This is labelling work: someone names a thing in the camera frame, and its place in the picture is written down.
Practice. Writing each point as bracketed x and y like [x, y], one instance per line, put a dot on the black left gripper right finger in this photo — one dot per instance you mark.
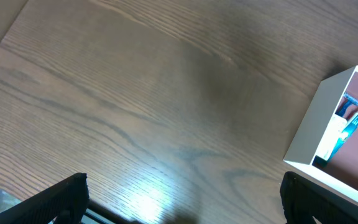
[306, 202]

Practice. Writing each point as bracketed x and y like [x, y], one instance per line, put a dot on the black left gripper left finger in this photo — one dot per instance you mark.
[64, 202]

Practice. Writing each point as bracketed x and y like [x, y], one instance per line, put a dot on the green and white packet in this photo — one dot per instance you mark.
[329, 140]

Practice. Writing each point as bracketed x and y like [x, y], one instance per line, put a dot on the teal toothpaste tube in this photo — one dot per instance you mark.
[346, 133]

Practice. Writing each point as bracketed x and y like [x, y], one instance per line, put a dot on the blue disposable razor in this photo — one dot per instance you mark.
[348, 101]

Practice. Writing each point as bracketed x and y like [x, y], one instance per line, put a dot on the white box with red interior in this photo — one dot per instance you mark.
[313, 129]

